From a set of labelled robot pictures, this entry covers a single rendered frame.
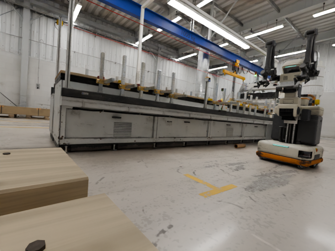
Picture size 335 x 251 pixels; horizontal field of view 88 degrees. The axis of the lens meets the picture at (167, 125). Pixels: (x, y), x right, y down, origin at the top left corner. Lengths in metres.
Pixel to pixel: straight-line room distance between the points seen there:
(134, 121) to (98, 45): 7.76
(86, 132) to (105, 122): 0.25
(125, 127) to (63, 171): 2.24
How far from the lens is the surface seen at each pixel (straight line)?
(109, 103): 2.09
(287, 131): 3.00
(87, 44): 9.81
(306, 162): 2.67
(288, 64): 2.84
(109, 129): 2.36
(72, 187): 0.18
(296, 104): 2.74
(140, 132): 2.55
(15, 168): 0.23
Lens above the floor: 0.51
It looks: 3 degrees down
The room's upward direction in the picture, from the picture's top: 5 degrees clockwise
